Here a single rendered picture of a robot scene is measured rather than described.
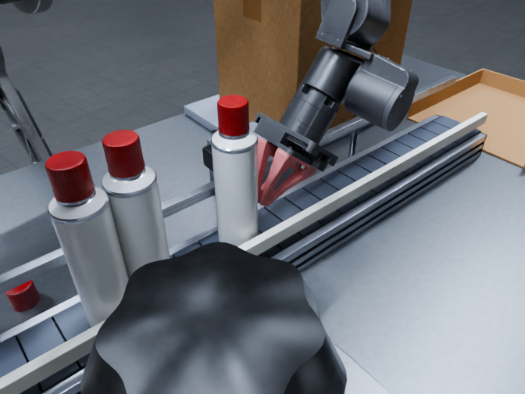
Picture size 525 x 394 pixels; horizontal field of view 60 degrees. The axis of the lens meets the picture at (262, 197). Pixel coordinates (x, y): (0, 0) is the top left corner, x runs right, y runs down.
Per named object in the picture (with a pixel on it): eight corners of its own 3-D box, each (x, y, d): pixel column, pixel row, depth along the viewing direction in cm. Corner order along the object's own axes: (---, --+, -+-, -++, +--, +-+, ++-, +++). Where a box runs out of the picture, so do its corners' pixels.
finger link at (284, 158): (258, 208, 54) (298, 138, 53) (223, 181, 58) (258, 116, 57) (289, 219, 59) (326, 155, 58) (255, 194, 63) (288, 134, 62)
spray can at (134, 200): (143, 316, 50) (105, 159, 38) (122, 288, 54) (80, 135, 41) (183, 293, 53) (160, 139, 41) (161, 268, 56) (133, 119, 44)
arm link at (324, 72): (333, 53, 59) (318, 34, 54) (379, 73, 56) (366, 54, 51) (307, 100, 60) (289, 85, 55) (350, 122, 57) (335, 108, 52)
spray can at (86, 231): (101, 345, 47) (44, 184, 35) (81, 314, 51) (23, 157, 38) (145, 319, 50) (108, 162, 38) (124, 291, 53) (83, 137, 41)
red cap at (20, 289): (5, 309, 57) (-4, 291, 55) (21, 289, 60) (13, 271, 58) (29, 313, 57) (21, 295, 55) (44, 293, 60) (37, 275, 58)
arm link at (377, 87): (366, 4, 57) (333, -13, 50) (451, 34, 52) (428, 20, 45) (329, 94, 62) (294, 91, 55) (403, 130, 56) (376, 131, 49)
